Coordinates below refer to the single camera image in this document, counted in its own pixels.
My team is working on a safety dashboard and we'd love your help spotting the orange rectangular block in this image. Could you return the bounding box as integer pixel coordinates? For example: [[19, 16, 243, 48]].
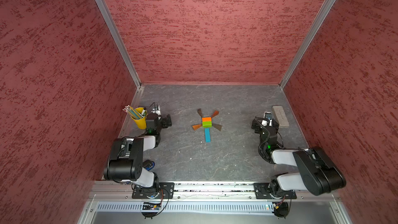
[[202, 117, 211, 122]]

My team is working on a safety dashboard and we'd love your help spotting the aluminium corner post right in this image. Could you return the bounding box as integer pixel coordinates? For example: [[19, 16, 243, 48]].
[[279, 0, 336, 90]]

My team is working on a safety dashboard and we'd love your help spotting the green rectangular block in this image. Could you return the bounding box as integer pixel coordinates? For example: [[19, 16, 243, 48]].
[[202, 121, 212, 128]]

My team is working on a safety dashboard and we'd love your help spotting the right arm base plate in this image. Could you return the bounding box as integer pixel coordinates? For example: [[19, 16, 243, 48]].
[[253, 182, 297, 201]]

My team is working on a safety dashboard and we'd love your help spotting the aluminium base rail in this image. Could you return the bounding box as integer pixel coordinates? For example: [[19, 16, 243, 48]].
[[89, 180, 341, 202]]

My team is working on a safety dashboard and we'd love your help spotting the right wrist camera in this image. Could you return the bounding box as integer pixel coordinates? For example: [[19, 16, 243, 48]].
[[262, 112, 275, 127]]

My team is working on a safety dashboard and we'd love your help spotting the yellow pen cup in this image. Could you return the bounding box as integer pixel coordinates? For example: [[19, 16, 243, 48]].
[[133, 107, 147, 130]]

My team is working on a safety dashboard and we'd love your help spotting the grey whiteboard eraser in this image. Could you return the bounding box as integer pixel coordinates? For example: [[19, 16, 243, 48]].
[[272, 105, 290, 128]]

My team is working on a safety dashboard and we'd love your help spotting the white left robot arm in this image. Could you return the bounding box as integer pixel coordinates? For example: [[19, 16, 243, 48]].
[[103, 113, 172, 190]]

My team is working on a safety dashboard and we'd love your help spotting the bundle of pencils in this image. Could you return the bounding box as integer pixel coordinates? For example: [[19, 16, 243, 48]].
[[123, 105, 144, 120]]

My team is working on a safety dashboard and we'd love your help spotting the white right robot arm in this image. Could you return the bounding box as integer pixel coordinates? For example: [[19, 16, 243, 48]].
[[251, 114, 347, 199]]

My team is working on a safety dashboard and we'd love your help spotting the red-orange triangular block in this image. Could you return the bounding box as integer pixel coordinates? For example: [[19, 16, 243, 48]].
[[211, 111, 219, 118]]

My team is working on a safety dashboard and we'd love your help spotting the perforated cable duct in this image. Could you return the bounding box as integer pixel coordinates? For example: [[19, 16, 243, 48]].
[[96, 201, 274, 215]]

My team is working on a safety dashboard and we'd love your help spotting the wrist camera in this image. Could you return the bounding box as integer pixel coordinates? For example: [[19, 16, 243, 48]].
[[262, 112, 275, 127], [151, 103, 161, 115]]

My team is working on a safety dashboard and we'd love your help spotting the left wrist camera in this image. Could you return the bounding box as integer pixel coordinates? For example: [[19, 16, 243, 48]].
[[151, 103, 161, 115]]

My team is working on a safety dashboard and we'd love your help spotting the orange triangular block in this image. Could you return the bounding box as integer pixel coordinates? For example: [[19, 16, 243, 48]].
[[192, 124, 203, 131]]

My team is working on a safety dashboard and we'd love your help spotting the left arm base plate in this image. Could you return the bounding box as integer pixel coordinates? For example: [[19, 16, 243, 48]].
[[132, 182, 175, 200]]

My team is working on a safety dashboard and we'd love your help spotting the aluminium corner post left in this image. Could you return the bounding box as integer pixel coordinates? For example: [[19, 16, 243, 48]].
[[95, 0, 142, 90]]

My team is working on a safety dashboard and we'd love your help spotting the blue stapler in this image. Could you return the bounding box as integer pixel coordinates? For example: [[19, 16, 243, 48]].
[[143, 160, 155, 171]]

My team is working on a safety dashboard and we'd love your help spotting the dark brown triangular block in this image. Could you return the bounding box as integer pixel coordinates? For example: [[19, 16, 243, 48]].
[[197, 108, 203, 118]]

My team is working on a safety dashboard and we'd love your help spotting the aluminium corner post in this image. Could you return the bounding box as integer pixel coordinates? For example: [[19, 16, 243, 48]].
[[279, 0, 336, 90], [95, 0, 142, 90]]

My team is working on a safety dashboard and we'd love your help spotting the teal block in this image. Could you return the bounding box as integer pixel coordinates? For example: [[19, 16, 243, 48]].
[[204, 128, 211, 143]]

